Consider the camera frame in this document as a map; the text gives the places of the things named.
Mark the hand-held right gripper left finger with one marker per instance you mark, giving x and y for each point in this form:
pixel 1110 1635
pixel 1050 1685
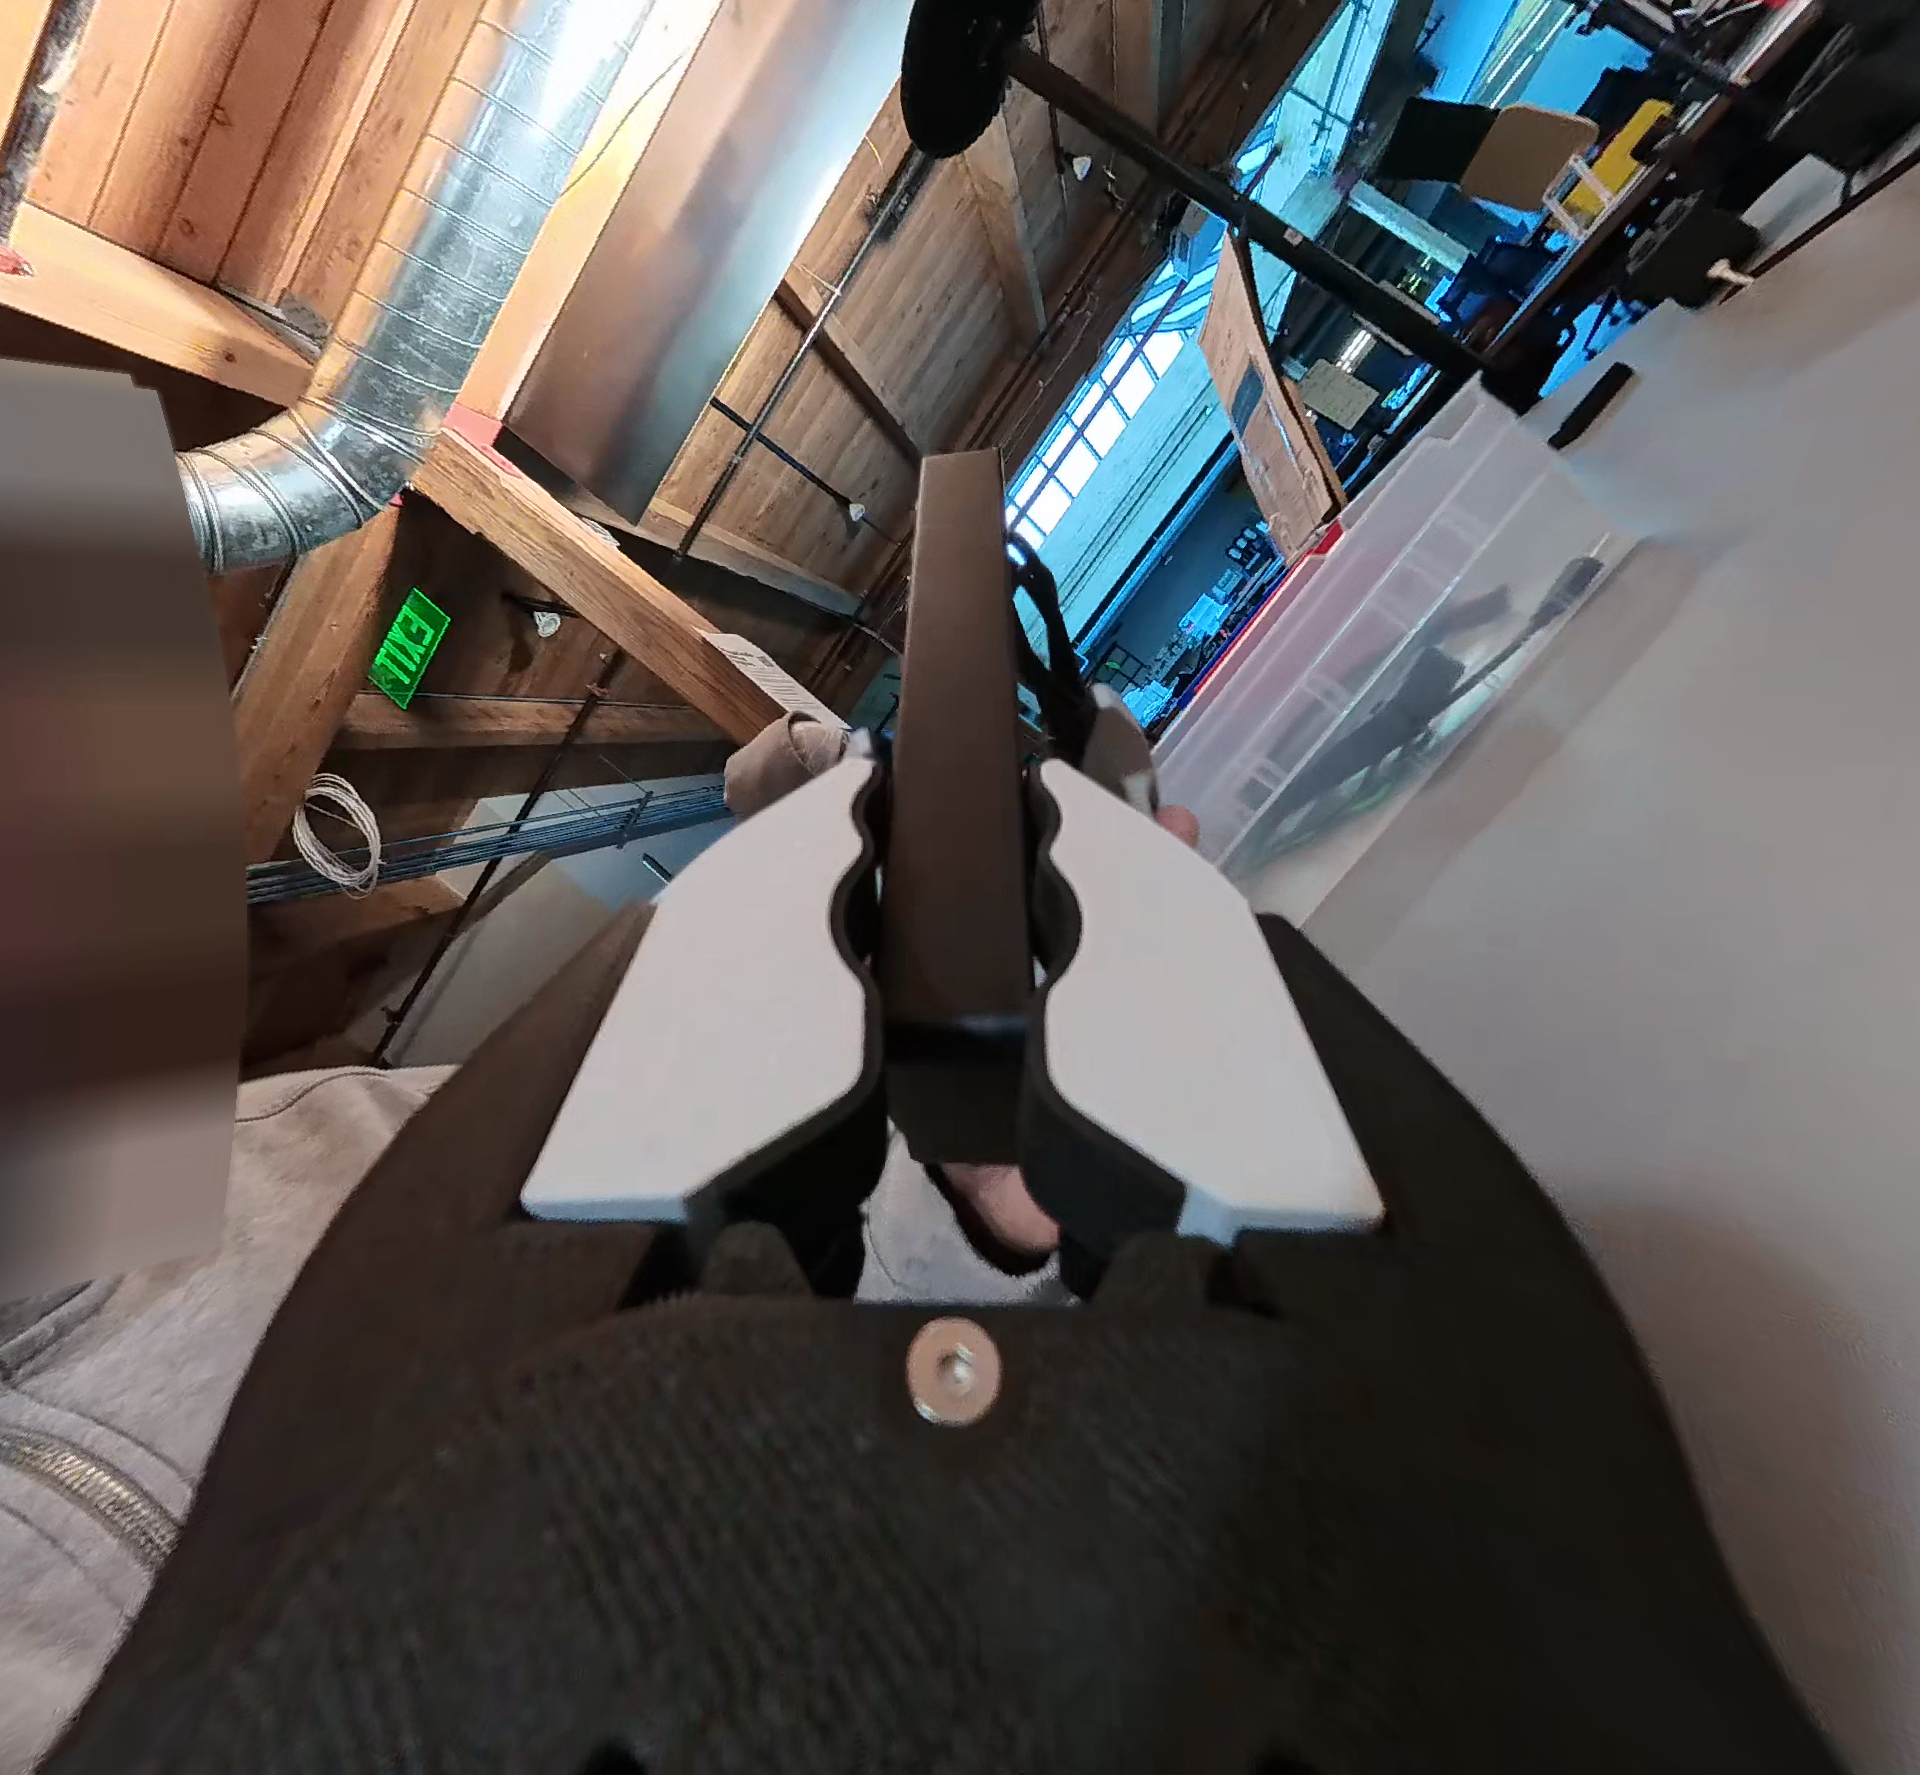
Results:
pixel 720 1025

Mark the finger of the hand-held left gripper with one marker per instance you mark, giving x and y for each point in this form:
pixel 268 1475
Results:
pixel 1124 754

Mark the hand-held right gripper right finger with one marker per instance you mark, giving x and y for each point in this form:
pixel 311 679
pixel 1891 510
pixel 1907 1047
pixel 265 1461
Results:
pixel 1200 1025

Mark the slim black usb hub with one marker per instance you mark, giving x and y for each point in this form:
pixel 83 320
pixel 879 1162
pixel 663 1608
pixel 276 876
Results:
pixel 953 754

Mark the clear plastic storage bin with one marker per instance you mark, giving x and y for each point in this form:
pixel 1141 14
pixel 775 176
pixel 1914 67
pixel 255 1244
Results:
pixel 1396 575

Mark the white desk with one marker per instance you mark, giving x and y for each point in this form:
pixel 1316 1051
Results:
pixel 1650 980

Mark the small black desk item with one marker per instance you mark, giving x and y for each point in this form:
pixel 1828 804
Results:
pixel 1592 406

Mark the person's left hand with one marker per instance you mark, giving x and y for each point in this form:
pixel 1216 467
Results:
pixel 997 1213

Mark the white label on beam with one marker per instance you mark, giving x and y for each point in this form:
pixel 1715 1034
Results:
pixel 782 677

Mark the brown cardboard sheet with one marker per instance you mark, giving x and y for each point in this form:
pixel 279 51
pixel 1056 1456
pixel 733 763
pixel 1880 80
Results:
pixel 1269 411

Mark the green exit sign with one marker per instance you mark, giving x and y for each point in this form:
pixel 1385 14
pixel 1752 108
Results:
pixel 409 646

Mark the grey hoodie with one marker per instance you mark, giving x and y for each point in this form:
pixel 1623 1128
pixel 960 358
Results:
pixel 136 1429

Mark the beige chair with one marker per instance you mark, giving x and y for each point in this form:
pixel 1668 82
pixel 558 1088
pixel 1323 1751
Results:
pixel 1525 155

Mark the black round base stand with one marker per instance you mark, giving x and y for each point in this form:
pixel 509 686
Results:
pixel 976 5

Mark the silver metal air duct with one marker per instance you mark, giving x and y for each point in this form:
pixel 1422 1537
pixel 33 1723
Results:
pixel 450 229

